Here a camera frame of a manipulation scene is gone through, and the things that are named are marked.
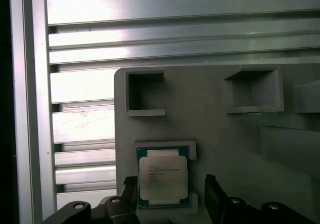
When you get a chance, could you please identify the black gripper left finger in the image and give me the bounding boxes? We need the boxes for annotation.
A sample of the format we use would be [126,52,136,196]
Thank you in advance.
[41,175,141,224]

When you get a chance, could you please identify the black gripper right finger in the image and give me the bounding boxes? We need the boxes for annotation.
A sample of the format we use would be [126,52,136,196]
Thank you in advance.
[204,173,320,224]

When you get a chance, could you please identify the silver CPU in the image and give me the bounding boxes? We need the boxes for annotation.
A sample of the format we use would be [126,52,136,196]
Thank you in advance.
[136,147,190,208]

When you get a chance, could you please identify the grey parts rack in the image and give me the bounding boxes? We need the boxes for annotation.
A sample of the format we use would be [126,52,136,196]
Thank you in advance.
[113,65,320,224]

